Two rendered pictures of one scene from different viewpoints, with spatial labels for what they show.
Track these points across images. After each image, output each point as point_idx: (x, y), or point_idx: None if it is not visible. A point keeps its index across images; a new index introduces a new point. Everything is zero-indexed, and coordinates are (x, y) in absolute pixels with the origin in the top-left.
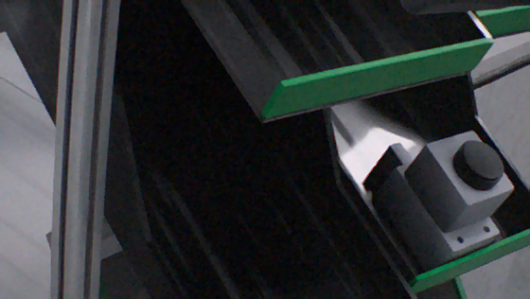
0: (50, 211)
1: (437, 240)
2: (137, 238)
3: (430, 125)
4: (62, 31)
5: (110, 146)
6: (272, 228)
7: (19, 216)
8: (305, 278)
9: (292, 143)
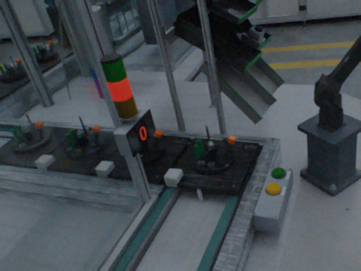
0: (160, 95)
1: (257, 42)
2: (220, 55)
3: (244, 30)
4: (202, 27)
5: None
6: (234, 50)
7: (155, 99)
8: (242, 54)
9: (229, 37)
